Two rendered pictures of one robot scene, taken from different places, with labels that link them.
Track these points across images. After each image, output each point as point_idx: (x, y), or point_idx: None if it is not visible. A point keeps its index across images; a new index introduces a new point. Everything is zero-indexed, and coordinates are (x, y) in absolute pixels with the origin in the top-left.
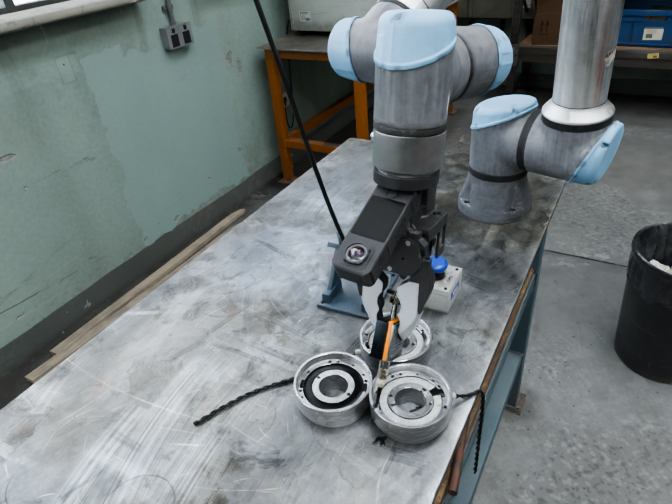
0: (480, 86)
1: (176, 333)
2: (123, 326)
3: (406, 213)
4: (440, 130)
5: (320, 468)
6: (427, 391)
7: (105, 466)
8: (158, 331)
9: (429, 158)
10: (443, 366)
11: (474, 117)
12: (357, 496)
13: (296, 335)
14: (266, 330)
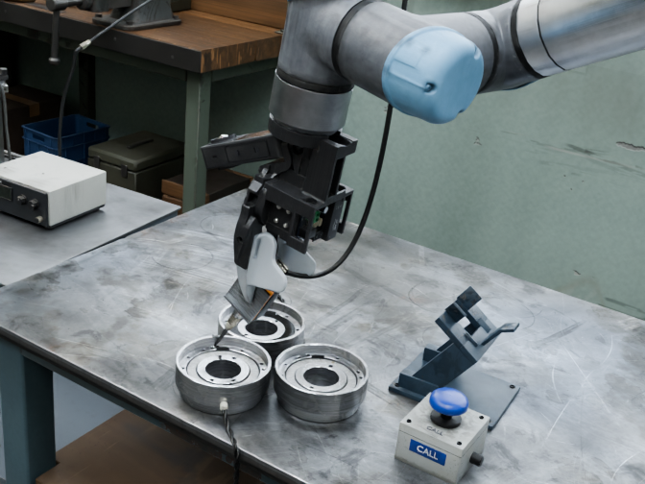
0: (363, 79)
1: (384, 270)
2: (400, 246)
3: (256, 142)
4: (287, 78)
5: (179, 331)
6: (229, 381)
7: (228, 244)
8: (390, 261)
9: (274, 99)
10: (288, 429)
11: None
12: (141, 346)
13: (369, 335)
14: (381, 318)
